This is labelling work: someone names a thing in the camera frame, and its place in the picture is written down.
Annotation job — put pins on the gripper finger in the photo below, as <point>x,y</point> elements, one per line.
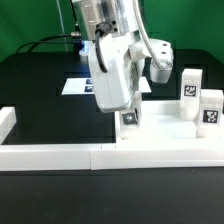
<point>129,117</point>

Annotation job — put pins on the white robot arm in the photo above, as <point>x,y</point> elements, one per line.
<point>117,57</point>

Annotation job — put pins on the white tag sheet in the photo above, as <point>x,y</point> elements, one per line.
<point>82,86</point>

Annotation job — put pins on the white U-shaped fence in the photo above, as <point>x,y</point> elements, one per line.
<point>121,155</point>

